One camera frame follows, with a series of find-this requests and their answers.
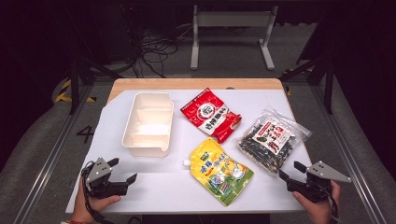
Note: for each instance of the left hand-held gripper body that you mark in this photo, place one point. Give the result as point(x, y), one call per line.
point(99, 174)

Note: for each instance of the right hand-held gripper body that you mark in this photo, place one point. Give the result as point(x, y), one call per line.
point(320, 174)

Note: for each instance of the clear bag of dried seaweed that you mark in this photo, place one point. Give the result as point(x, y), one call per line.
point(271, 140)

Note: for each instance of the white plastic container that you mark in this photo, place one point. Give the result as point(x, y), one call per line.
point(149, 124)

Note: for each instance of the yellow spout pouch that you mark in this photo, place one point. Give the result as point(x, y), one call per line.
point(218, 174)

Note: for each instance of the red snack packet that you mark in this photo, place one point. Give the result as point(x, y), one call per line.
point(208, 115)

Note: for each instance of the person's left hand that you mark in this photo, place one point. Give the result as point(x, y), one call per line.
point(84, 208)

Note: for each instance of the person's right hand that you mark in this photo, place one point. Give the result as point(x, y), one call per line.
point(320, 213)

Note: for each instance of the white table mat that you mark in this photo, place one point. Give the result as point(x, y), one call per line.
point(186, 149)

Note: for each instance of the yellow black hazard tape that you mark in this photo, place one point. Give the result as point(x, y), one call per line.
point(288, 90)
point(63, 90)

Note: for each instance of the black metal stand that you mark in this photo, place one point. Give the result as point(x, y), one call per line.
point(74, 84)
point(328, 84)

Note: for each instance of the aluminium floor rail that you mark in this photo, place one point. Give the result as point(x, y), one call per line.
point(351, 161)
point(53, 155)

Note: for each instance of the white metal desk frame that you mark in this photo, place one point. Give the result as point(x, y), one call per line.
point(233, 19)

